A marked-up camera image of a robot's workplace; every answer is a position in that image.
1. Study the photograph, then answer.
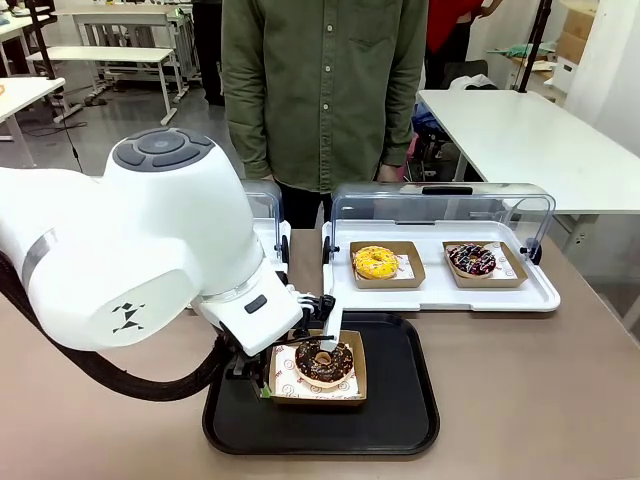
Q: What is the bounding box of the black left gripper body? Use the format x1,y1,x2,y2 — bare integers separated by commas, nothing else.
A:
214,324,274,382

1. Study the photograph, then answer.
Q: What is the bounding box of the printed liner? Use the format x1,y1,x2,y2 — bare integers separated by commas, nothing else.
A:
394,251,419,282
271,341,365,402
446,241,517,282

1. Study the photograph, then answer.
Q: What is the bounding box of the cardboard tray of chocolate donut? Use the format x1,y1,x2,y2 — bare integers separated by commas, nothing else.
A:
267,329,370,408

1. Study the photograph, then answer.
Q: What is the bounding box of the chocolate sprinkled donut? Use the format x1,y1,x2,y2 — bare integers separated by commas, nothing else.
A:
294,340,356,393

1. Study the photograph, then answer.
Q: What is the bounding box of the black serving tray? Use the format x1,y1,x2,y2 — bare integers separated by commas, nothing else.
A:
201,310,441,457

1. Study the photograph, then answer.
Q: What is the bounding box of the cardboard tray of yellow donut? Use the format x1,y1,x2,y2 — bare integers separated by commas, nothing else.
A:
348,240,427,292

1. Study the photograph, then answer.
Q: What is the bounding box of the yellow glazed donut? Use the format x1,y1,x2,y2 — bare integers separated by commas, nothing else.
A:
352,244,401,282

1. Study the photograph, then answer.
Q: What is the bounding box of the printed liner under yellow donut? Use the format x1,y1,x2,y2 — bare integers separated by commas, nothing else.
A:
394,251,419,282

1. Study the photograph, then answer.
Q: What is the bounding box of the dark donut with white drizzle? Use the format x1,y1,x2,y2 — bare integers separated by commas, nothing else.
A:
447,242,498,279

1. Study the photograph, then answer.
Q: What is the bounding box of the cardboard tray of drizzled donut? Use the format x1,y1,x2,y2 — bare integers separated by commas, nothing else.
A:
441,240,530,290

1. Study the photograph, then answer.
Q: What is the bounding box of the printed liner under drizzled donut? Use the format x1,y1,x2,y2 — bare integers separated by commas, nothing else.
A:
446,241,517,282

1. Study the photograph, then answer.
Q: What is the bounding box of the clear display case lid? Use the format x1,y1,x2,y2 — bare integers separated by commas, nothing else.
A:
241,178,291,265
322,180,558,265

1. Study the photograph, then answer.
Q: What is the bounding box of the pink cloth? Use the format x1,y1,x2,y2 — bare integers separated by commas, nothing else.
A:
405,131,422,182

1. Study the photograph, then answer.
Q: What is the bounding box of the person in green shirt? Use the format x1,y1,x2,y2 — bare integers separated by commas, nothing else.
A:
220,0,430,230

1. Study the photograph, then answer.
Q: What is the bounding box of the blue bag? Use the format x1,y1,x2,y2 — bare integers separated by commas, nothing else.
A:
412,101,444,134

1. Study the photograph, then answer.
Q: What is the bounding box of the low white bench table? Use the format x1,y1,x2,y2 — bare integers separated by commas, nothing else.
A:
25,45,191,127

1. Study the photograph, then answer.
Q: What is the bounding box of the white desk with orange item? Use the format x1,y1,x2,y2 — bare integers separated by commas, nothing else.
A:
0,76,68,170

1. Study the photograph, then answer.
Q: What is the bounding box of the large white table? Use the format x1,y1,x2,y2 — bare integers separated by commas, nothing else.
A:
415,88,640,217

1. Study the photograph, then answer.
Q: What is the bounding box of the white plastic bag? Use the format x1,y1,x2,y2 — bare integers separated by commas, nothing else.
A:
446,73,500,93

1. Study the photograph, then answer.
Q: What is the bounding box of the black chair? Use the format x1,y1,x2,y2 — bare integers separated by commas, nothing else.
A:
25,0,60,82

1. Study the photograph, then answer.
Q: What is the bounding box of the person in red top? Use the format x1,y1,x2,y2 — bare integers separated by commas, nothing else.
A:
424,0,507,92

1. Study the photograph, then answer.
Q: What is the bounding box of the green cloth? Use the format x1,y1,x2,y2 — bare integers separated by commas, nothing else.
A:
504,42,557,60

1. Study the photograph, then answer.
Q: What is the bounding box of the black stand pole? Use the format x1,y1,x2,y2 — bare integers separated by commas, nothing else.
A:
516,0,554,95

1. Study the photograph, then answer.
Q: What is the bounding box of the white storage box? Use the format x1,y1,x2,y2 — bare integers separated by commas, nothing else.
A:
548,55,582,95

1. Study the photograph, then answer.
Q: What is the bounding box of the brown cardboard box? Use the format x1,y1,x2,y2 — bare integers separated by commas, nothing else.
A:
555,6,600,66

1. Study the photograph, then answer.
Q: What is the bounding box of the black left arm cable sleeve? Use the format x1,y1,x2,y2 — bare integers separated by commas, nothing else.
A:
0,248,240,404

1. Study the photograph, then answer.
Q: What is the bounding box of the white desk with metal frame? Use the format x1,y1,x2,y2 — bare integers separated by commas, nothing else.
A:
53,1,205,87

